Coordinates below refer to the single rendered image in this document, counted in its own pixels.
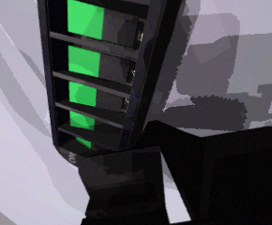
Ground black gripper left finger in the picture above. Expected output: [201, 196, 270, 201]
[78, 121, 166, 207]

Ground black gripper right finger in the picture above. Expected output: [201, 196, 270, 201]
[153, 120, 272, 220]

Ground dark grey controller unit with green rocker switches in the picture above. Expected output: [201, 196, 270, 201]
[37, 0, 182, 168]

